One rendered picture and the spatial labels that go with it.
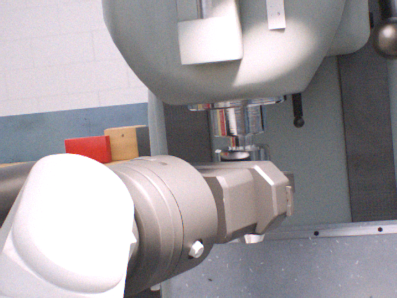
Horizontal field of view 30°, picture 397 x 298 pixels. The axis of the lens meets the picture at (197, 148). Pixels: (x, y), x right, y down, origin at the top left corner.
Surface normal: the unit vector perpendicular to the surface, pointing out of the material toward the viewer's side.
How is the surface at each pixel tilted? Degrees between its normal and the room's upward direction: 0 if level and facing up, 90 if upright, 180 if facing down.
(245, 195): 90
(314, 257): 63
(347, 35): 99
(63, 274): 76
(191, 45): 90
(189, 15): 90
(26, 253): 56
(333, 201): 90
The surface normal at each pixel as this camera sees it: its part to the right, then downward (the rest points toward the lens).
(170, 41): -0.26, 0.17
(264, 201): -0.57, 0.13
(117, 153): -0.02, 0.10
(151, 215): 0.13, -0.14
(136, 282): 0.02, 0.62
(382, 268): -0.21, -0.35
